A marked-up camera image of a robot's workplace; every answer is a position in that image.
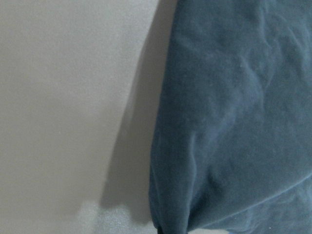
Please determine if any black graphic t-shirt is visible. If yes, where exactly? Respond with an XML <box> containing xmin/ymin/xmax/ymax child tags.
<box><xmin>149</xmin><ymin>0</ymin><xmax>312</xmax><ymax>234</ymax></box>

